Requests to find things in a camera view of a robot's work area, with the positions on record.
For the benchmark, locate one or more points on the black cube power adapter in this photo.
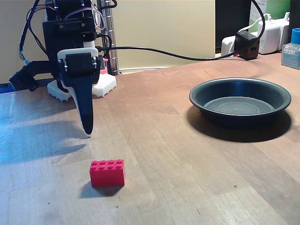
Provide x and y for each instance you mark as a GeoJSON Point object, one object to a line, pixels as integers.
{"type": "Point", "coordinates": [247, 45]}

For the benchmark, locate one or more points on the chrome metal pole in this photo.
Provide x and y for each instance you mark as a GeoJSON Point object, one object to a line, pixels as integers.
{"type": "Point", "coordinates": [112, 35]}

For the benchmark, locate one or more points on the white charger brick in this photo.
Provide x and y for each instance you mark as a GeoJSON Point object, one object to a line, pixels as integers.
{"type": "Point", "coordinates": [273, 37]}

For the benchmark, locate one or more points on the black gripper camera module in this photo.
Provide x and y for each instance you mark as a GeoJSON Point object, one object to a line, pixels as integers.
{"type": "Point", "coordinates": [23, 76]}

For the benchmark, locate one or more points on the black monitor panel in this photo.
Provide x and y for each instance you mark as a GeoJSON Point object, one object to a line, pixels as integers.
{"type": "Point", "coordinates": [232, 18]}

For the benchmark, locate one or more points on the dark round metal pan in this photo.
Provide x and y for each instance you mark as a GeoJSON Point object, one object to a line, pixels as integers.
{"type": "Point", "coordinates": [239, 107]}

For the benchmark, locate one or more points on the blue capped clear bottle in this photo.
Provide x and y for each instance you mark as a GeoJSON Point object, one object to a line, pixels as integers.
{"type": "Point", "coordinates": [291, 55]}

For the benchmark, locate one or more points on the red and black clamp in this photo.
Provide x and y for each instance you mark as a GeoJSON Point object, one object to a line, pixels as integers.
{"type": "Point", "coordinates": [103, 70]}

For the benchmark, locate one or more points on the white power strip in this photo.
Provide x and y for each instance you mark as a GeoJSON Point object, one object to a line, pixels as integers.
{"type": "Point", "coordinates": [227, 45]}

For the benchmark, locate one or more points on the red lego block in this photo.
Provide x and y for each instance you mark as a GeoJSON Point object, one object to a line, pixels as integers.
{"type": "Point", "coordinates": [107, 177]}

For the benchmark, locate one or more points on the green and white box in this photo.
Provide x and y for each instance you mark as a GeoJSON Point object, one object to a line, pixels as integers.
{"type": "Point", "coordinates": [276, 9]}

